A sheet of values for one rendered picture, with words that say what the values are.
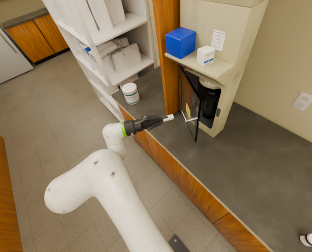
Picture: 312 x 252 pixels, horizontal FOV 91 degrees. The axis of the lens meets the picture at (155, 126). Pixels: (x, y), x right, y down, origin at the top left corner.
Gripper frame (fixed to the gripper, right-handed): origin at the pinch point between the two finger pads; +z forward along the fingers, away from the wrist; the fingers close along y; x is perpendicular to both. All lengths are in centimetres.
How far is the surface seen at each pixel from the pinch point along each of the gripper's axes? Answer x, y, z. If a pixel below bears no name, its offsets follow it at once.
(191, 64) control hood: 0.7, 31.1, 13.6
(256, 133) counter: -12, -26, 59
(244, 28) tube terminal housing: -7, 45, 29
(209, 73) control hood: -8.5, 31.1, 17.7
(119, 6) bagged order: 126, 29, -11
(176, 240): -55, -117, -16
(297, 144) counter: -27, -26, 76
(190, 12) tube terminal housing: 16, 46, 18
